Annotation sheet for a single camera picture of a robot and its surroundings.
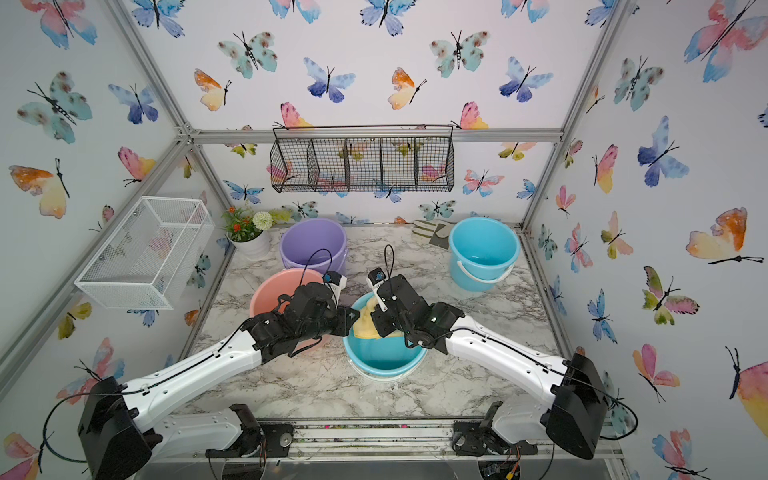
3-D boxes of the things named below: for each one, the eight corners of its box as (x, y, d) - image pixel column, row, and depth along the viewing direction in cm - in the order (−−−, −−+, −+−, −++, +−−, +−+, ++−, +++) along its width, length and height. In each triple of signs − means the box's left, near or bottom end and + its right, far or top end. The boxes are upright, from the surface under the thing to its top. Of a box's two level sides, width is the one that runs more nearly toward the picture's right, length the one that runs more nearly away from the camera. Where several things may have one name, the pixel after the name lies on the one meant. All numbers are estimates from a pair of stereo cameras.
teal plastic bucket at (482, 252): (448, 303, 101) (456, 271, 87) (441, 252, 115) (448, 217, 101) (510, 303, 101) (529, 271, 87) (496, 252, 115) (510, 217, 101)
